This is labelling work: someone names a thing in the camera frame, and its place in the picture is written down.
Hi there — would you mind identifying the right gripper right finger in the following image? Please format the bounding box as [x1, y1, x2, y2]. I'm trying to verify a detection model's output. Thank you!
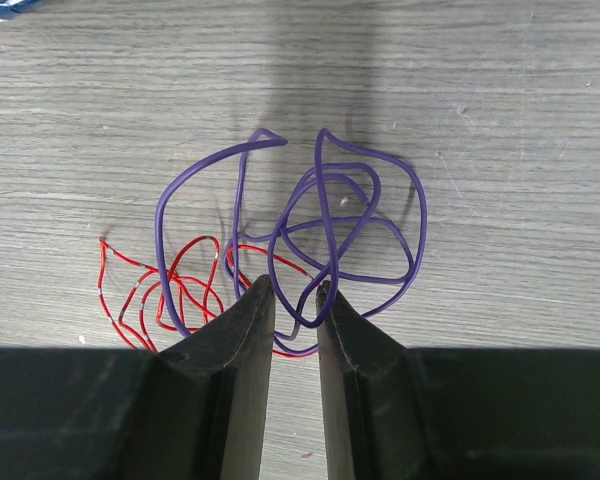
[316, 287, 600, 479]

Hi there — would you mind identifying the red and white striped wire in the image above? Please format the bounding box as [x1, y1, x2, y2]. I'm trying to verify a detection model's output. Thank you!
[97, 234, 321, 359]

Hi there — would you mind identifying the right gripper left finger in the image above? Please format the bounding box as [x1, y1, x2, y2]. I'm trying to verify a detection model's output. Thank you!
[0, 275, 275, 479]

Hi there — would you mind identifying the blue Doritos chip bag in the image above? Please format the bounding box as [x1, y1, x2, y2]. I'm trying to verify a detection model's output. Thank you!
[0, 0, 40, 23]

